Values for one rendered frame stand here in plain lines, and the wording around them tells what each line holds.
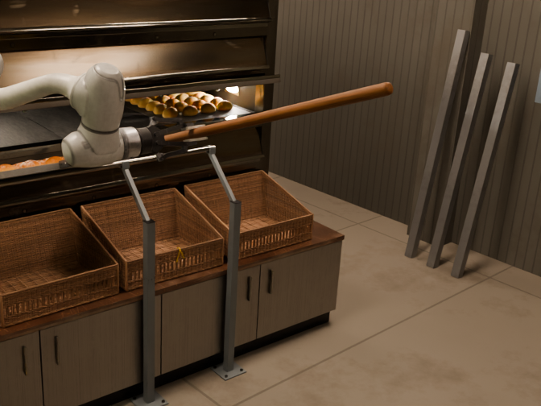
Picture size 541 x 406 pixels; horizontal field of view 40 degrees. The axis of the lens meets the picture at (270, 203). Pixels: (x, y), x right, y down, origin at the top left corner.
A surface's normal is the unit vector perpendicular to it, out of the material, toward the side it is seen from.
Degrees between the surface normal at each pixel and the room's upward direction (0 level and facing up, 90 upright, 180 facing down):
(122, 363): 90
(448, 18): 90
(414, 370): 0
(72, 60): 70
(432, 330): 0
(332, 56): 90
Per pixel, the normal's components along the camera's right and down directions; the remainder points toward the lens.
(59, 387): 0.63, 0.31
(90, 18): 0.62, -0.04
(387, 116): -0.73, 0.20
